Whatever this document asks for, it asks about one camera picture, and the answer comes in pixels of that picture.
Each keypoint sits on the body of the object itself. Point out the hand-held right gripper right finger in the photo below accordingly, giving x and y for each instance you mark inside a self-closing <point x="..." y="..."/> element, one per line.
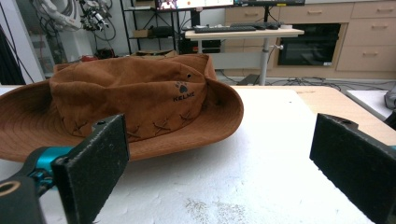
<point x="355" y="161"/>

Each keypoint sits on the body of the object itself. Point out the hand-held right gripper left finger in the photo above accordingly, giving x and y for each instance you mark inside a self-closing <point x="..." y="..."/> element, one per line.
<point x="93" y="168"/>

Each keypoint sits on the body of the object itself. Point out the brown suede brimmed hat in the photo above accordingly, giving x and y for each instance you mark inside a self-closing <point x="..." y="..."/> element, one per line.
<point x="124" y="102"/>

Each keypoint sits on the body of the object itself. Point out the white board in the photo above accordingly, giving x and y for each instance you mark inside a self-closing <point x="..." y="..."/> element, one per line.
<point x="369" y="101"/>

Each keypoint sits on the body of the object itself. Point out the white foam table mat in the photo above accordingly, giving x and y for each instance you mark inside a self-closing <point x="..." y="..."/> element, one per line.
<point x="236" y="174"/>

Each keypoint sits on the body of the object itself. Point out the beige drawer cabinet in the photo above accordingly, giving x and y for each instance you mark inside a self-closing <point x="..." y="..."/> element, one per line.
<point x="367" y="37"/>

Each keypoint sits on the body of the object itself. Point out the black built-in oven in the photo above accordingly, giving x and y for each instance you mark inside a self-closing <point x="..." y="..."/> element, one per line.
<point x="308" y="44"/>

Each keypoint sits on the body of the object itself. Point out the cardboard box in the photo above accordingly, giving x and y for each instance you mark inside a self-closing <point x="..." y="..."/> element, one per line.
<point x="141" y="33"/>

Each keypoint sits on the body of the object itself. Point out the black metal shelf rack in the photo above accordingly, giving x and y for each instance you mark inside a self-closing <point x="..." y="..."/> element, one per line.
<point x="149" y="28"/>

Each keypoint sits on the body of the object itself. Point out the black computer mouse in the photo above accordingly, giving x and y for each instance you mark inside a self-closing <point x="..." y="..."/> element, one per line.
<point x="273" y="26"/>

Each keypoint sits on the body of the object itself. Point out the light wooden standing desk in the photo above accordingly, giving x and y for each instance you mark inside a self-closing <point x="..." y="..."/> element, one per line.
<point x="246" y="33"/>

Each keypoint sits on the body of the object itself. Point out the black computer keyboard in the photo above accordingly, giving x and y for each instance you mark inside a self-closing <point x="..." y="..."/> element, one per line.
<point x="224" y="29"/>

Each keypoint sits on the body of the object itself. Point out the computer monitor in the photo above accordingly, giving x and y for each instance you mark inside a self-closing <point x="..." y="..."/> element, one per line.
<point x="194" y="4"/>

